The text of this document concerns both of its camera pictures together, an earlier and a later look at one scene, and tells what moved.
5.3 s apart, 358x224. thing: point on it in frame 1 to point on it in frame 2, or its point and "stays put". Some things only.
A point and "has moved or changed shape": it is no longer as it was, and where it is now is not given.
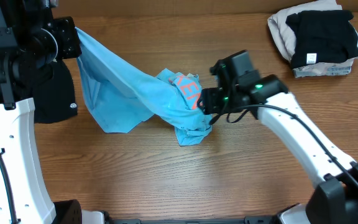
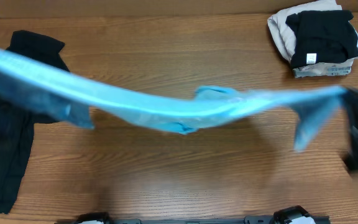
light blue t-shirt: (121, 96) has moved or changed shape
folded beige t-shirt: (284, 37) stays put
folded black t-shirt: (322, 35) stays put
